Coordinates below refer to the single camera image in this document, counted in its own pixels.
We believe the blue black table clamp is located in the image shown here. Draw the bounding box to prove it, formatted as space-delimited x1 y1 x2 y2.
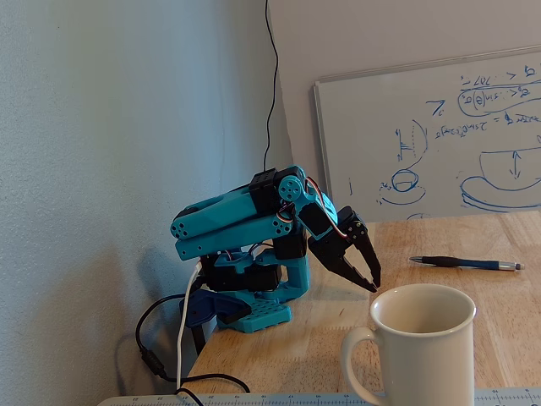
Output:
179 289 253 356

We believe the whiteboard with blue writing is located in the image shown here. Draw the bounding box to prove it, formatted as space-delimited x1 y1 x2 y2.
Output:
313 45 541 225

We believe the thin black hanging cable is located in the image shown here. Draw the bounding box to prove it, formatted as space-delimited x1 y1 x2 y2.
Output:
262 0 280 170

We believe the black power cable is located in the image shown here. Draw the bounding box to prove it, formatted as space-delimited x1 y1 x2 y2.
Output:
134 294 251 406

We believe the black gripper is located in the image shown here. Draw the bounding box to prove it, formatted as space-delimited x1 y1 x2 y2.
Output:
307 206 382 294

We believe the white cable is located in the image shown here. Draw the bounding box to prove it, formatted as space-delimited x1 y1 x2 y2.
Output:
175 261 203 390

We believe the ruler strip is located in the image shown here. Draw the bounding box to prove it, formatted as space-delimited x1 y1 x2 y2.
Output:
96 387 541 406

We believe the motor controller board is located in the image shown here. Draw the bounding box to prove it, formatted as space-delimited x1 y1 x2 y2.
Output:
198 257 215 288

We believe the blue black pen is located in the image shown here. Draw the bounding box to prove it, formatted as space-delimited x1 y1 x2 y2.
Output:
408 255 526 272

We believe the cream ceramic mug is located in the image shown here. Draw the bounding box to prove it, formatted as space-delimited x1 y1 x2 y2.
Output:
340 283 478 406

